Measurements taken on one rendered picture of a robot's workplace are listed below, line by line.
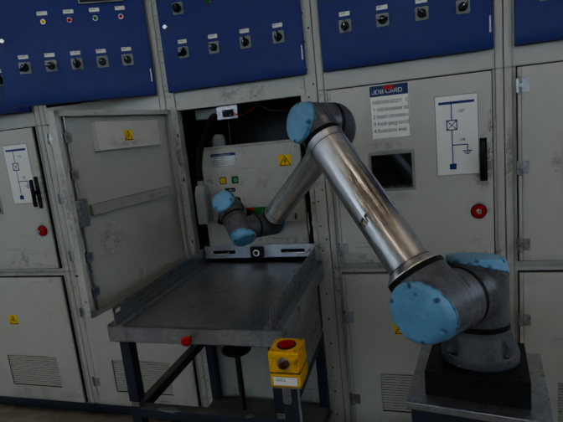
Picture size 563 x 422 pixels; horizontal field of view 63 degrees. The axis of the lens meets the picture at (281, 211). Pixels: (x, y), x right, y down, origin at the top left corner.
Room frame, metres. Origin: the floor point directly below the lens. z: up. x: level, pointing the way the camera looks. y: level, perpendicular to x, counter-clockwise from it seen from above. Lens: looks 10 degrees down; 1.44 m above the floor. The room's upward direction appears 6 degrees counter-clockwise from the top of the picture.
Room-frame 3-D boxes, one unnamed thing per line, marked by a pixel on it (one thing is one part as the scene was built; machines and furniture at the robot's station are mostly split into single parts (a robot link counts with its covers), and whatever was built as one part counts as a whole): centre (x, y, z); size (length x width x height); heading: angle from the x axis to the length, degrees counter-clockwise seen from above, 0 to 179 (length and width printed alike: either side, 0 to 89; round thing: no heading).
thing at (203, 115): (2.40, 0.03, 1.18); 0.78 x 0.69 x 0.79; 163
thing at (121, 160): (1.86, 0.61, 1.21); 0.63 x 0.07 x 0.74; 155
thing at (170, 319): (1.70, 0.23, 0.82); 0.68 x 0.62 x 0.06; 163
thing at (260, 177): (2.06, 0.13, 1.15); 0.48 x 0.01 x 0.48; 74
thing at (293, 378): (1.08, 0.02, 0.85); 0.08 x 0.08 x 0.10; 73
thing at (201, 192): (2.06, 0.35, 1.14); 0.08 x 0.05 x 0.17; 164
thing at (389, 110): (1.82, -0.46, 1.47); 0.15 x 0.01 x 0.21; 73
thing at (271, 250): (2.08, 0.12, 0.89); 0.54 x 0.05 x 0.06; 74
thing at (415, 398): (1.10, -0.47, 0.74); 0.32 x 0.32 x 0.02; 65
